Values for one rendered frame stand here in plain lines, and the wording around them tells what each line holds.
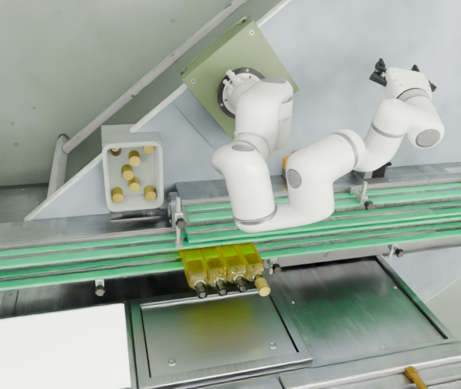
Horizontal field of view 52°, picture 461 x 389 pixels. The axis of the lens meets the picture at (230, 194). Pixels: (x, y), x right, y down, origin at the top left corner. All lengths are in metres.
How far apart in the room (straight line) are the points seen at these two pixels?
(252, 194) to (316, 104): 0.79
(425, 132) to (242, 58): 0.57
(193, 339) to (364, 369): 0.47
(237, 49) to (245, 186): 0.60
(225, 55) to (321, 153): 0.58
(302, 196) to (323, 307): 0.77
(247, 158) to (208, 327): 0.70
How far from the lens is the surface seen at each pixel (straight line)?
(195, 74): 1.36
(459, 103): 1.92
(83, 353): 1.38
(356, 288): 1.70
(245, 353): 1.36
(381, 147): 1.07
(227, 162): 0.86
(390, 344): 1.53
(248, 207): 0.88
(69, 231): 1.53
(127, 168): 1.47
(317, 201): 0.88
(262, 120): 1.01
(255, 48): 1.39
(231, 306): 1.49
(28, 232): 1.56
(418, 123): 1.06
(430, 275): 2.31
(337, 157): 0.89
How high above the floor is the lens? 2.14
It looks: 58 degrees down
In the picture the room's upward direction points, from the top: 152 degrees clockwise
